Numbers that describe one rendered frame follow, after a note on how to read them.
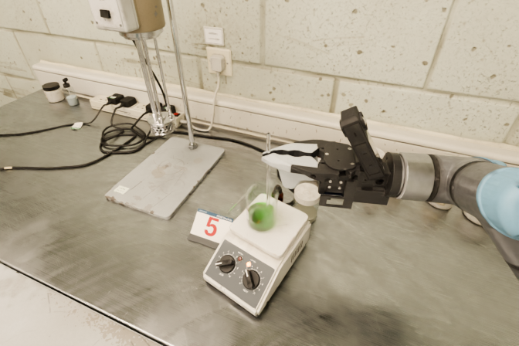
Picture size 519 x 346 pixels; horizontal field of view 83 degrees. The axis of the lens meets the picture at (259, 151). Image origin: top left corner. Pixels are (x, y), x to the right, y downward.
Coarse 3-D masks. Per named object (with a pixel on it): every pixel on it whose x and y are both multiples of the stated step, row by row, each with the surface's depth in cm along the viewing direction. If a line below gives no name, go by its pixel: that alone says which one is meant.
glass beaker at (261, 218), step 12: (264, 180) 57; (252, 192) 57; (264, 192) 58; (276, 192) 55; (252, 204) 52; (276, 204) 54; (252, 216) 54; (264, 216) 53; (276, 216) 57; (252, 228) 56; (264, 228) 55
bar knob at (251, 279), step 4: (244, 272) 52; (248, 272) 52; (252, 272) 53; (244, 276) 53; (248, 276) 52; (252, 276) 53; (256, 276) 53; (244, 280) 53; (248, 280) 51; (252, 280) 52; (256, 280) 52; (244, 284) 53; (248, 284) 51; (252, 284) 51; (256, 284) 52; (248, 288) 52; (252, 288) 51
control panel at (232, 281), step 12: (228, 252) 56; (240, 252) 56; (240, 264) 55; (252, 264) 54; (264, 264) 54; (216, 276) 55; (228, 276) 54; (240, 276) 54; (264, 276) 53; (228, 288) 53; (240, 288) 53; (264, 288) 52; (252, 300) 51
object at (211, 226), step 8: (200, 216) 67; (208, 216) 67; (200, 224) 67; (208, 224) 66; (216, 224) 66; (224, 224) 65; (200, 232) 66; (208, 232) 66; (216, 232) 65; (224, 232) 65
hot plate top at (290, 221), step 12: (240, 216) 60; (288, 216) 60; (300, 216) 60; (240, 228) 57; (276, 228) 57; (288, 228) 57; (300, 228) 57; (252, 240) 55; (264, 240) 55; (276, 240) 55; (288, 240) 55; (276, 252) 53
